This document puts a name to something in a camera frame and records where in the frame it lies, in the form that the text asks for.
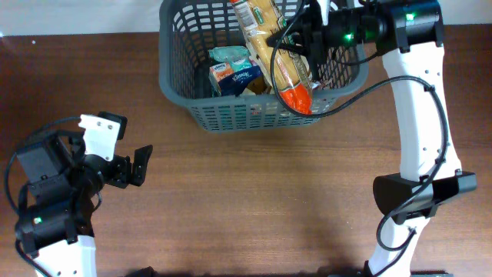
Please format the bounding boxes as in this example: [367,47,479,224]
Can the Kleenex tissue pack box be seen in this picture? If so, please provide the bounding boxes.
[208,58,263,96]

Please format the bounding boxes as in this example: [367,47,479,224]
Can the beige pouch white contents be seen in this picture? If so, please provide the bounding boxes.
[301,55,321,90]

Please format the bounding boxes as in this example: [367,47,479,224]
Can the light teal snack wrapper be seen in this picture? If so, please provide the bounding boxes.
[208,45,251,62]

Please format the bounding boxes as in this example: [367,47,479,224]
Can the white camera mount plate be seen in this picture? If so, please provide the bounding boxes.
[78,114,121,162]

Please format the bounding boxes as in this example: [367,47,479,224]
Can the grey plastic basket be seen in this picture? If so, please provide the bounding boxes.
[158,0,368,133]

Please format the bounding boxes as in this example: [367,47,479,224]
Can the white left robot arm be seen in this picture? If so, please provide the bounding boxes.
[15,142,153,276]

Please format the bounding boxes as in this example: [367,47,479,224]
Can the San Remo spaghetti packet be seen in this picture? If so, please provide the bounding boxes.
[230,0,312,115]

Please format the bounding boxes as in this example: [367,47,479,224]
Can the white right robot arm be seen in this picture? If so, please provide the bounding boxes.
[266,0,477,276]

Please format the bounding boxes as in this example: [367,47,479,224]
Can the beige pouch chocolate contents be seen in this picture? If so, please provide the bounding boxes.
[241,76,273,97]

